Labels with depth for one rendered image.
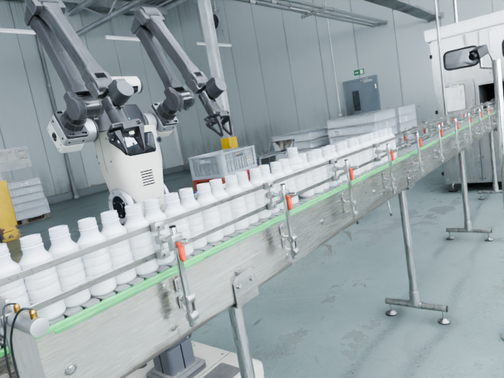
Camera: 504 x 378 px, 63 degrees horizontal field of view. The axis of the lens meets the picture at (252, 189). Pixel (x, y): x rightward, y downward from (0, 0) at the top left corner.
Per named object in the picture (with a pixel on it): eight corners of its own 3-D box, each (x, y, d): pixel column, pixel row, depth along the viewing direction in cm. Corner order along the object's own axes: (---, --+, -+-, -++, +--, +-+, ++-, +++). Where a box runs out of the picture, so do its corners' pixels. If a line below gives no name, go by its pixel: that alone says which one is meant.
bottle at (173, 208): (178, 259, 104) (165, 196, 102) (167, 256, 109) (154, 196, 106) (198, 253, 108) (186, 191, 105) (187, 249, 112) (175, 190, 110)
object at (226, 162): (225, 177, 372) (220, 153, 369) (190, 181, 394) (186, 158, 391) (259, 166, 423) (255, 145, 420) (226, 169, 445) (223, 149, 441)
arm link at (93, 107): (81, 107, 152) (67, 109, 148) (90, 88, 146) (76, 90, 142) (94, 127, 151) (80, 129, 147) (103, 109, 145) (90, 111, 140)
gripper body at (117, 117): (142, 123, 136) (132, 103, 136) (113, 129, 129) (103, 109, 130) (136, 133, 140) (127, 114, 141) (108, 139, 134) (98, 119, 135)
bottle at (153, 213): (148, 263, 105) (135, 201, 103) (171, 256, 108) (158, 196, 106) (155, 268, 100) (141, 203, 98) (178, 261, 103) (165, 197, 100)
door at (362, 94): (385, 151, 1139) (376, 74, 1108) (352, 154, 1202) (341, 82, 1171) (386, 151, 1146) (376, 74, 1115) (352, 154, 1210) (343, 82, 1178)
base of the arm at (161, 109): (150, 105, 185) (163, 126, 183) (157, 93, 180) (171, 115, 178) (165, 103, 192) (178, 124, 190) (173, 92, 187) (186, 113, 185)
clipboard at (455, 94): (466, 109, 507) (463, 82, 502) (446, 112, 522) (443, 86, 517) (466, 109, 510) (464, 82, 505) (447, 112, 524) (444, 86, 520)
